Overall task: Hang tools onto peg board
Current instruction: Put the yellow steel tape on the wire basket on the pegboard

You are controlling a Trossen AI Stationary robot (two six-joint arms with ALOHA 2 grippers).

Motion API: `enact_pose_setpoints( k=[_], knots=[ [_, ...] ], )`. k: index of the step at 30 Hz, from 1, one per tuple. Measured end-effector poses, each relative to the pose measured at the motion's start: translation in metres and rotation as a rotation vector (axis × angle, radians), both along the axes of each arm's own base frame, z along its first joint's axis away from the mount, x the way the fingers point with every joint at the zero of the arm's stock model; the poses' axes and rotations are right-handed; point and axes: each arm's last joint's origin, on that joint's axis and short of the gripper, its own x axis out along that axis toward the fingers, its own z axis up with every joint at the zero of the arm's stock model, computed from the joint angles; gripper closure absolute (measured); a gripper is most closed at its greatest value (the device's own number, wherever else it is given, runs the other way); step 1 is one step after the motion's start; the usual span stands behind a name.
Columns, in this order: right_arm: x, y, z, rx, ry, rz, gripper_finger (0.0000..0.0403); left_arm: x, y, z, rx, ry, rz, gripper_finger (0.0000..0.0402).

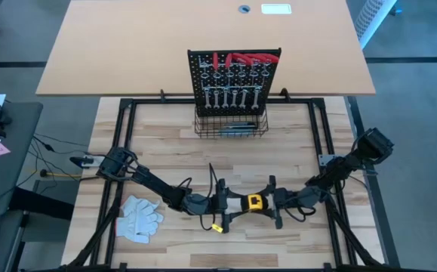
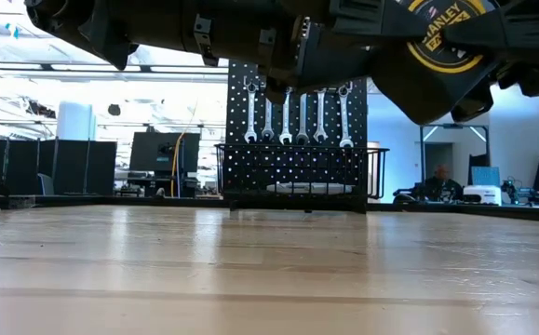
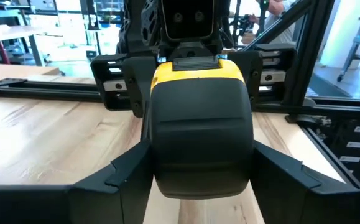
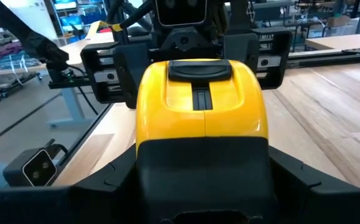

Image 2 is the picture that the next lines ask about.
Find yellow black tape measure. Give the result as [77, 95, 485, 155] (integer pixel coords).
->
[371, 0, 501, 126]

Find person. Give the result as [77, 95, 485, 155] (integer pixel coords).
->
[392, 163, 465, 205]

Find dark door frame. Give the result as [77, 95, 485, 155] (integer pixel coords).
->
[419, 123, 491, 196]

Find blue screen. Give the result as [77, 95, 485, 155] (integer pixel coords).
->
[471, 166, 501, 187]

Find black wire basket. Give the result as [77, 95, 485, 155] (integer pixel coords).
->
[214, 142, 390, 202]

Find dark office partition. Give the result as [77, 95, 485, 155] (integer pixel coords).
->
[0, 137, 117, 196]

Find silver wrench holder rail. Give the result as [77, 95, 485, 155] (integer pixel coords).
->
[243, 76, 355, 94]

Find white machine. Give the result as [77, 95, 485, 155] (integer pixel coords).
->
[463, 184, 503, 206]

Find black monitor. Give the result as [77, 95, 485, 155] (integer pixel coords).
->
[128, 131, 201, 174]

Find white column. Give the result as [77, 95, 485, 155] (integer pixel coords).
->
[56, 100, 98, 141]

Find yellow hanging cable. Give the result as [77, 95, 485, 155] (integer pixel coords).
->
[169, 100, 200, 197]

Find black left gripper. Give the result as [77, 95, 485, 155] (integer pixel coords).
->
[263, 0, 434, 104]

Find blue black desk device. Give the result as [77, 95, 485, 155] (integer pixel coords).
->
[500, 176, 539, 206]

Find grey utility knife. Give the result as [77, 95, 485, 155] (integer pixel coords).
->
[266, 181, 357, 195]

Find black metal pegboard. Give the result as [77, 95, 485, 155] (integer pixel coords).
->
[225, 58, 370, 214]

